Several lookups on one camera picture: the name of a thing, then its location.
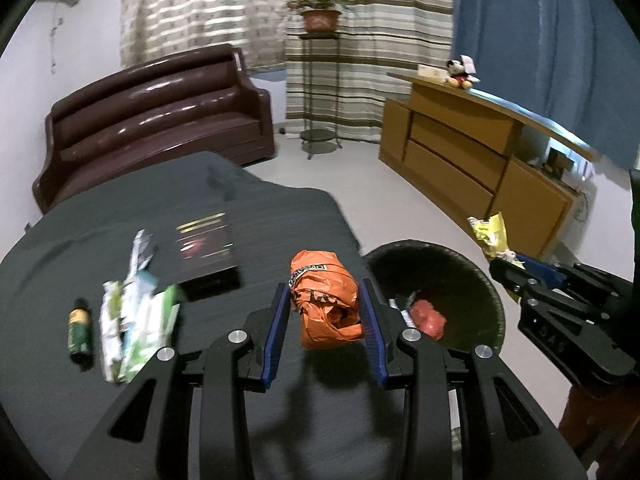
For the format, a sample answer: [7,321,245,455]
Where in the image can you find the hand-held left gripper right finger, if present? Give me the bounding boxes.
[359,277,586,480]

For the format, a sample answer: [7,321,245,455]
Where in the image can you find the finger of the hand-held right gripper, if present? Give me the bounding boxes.
[489,259,538,306]
[515,252,621,301]

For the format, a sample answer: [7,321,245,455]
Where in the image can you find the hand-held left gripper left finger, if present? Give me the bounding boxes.
[62,282,292,480]

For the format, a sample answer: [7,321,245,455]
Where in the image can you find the white blue toothpaste tube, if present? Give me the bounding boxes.
[389,297,413,327]

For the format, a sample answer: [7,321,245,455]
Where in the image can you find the yellow snack wrapper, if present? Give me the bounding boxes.
[467,212,518,263]

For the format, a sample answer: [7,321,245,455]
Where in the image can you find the black lined trash bin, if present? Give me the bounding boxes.
[364,241,506,361]

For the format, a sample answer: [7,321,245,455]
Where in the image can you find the red plastic bag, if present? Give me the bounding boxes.
[410,300,446,338]

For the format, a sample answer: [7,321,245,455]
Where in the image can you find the orange printed plastic bag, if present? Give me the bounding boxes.
[290,250,363,350]

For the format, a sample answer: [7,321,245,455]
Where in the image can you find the dark cigarette carton box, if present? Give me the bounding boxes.
[176,211,241,301]

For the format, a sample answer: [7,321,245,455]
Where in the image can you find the green white wrapper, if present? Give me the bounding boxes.
[120,272,181,383]
[100,280,127,385]

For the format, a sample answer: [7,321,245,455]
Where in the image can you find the clear silver wrapper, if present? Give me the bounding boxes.
[131,230,158,281]

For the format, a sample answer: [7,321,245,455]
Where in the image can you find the small green bottle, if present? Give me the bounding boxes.
[68,298,92,362]

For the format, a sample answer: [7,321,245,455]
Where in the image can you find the person's right forearm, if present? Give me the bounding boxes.
[557,382,640,468]

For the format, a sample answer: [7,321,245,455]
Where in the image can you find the wooden cabinet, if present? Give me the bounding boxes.
[378,71,603,261]

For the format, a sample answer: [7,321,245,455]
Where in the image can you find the black metal plant stand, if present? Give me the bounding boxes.
[298,30,345,160]

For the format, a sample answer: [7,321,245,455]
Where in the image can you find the mouse plush toy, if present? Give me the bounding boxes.
[446,59,476,90]

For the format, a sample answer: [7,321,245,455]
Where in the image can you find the blue curtain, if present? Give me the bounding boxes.
[450,0,640,171]

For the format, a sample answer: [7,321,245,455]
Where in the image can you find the brown leather sofa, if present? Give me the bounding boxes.
[32,44,276,213]

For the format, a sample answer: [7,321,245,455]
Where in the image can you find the striped curtain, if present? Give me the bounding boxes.
[285,0,453,143]

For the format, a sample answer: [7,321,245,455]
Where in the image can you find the potted plant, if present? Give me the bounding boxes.
[287,0,346,31]

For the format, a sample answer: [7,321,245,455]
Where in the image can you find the beige patterned curtain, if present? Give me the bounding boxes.
[120,0,291,71]

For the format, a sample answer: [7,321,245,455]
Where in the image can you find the air conditioner cable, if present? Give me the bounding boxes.
[47,15,63,73]

